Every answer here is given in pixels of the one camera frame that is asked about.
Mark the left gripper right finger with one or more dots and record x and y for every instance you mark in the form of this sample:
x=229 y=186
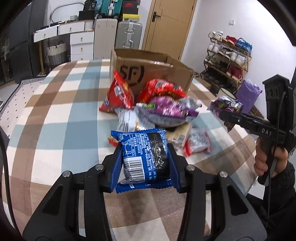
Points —
x=233 y=217

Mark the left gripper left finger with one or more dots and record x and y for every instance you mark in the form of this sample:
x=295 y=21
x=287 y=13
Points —
x=74 y=207

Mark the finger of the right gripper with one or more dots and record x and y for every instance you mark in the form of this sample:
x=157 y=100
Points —
x=231 y=119

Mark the small purple snack bag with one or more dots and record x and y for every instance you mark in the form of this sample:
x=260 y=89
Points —
x=225 y=103

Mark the purple silver snack bag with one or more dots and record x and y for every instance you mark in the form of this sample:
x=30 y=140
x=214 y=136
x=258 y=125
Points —
x=167 y=112

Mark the blue cookie snack packet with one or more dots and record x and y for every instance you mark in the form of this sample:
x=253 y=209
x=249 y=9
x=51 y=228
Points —
x=145 y=160

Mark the white orange snack bag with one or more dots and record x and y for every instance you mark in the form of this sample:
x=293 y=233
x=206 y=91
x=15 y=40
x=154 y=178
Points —
x=130 y=120

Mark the red cone-snack chip bag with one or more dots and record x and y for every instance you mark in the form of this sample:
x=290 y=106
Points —
x=119 y=95

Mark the person's right hand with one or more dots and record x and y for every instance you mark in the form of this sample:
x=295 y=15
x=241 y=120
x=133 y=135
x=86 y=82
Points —
x=260 y=165

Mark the white waste bin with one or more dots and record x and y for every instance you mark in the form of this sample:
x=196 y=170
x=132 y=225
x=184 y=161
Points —
x=225 y=92

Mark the red white snack packet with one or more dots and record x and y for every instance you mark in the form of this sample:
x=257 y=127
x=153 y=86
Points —
x=197 y=141

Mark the wooden shoe rack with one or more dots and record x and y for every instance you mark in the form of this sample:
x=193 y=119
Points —
x=227 y=61

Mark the red snack bag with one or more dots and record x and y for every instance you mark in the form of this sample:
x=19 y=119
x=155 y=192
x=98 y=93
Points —
x=160 y=87

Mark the brown SF cardboard box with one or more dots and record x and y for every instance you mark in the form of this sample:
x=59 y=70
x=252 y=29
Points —
x=137 y=67

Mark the white dotted mat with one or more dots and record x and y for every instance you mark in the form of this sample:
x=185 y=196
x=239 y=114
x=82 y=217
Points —
x=17 y=101

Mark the wooden door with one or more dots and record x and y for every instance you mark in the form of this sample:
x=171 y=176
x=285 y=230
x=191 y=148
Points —
x=168 y=25

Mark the silver aluminium suitcase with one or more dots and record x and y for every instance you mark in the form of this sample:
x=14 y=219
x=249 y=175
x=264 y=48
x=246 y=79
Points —
x=128 y=35

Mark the yellow black box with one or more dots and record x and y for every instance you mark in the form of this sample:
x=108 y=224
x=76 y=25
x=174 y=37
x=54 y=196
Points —
x=131 y=17

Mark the stacked shoe boxes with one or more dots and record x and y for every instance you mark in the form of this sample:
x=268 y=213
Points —
x=130 y=7

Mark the beige suitcase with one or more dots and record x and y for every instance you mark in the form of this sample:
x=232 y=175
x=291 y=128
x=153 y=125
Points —
x=104 y=38

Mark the woven laundry basket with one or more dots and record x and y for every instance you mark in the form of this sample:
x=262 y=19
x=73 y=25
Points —
x=57 y=54

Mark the teal suitcase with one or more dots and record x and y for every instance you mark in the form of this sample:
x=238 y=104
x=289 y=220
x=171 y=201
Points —
x=111 y=8

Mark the white drawer desk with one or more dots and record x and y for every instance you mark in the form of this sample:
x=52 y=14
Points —
x=81 y=38

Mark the black refrigerator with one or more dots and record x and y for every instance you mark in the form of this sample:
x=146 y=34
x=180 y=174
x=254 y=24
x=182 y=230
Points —
x=24 y=52

